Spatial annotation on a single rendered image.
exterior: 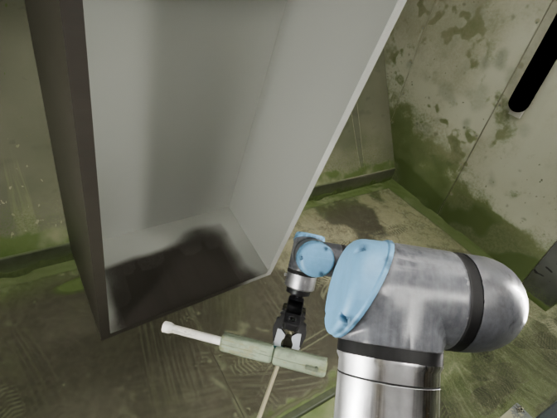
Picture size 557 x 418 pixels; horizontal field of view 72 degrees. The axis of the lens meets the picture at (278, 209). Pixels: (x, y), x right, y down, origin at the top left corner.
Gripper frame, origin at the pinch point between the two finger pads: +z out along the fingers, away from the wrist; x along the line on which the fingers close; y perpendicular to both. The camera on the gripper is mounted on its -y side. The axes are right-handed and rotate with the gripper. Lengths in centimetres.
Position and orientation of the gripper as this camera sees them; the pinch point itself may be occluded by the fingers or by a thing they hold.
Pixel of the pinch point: (283, 357)
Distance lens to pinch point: 120.8
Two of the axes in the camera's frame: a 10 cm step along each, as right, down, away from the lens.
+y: 0.8, 0.1, 10.0
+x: -9.7, -2.1, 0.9
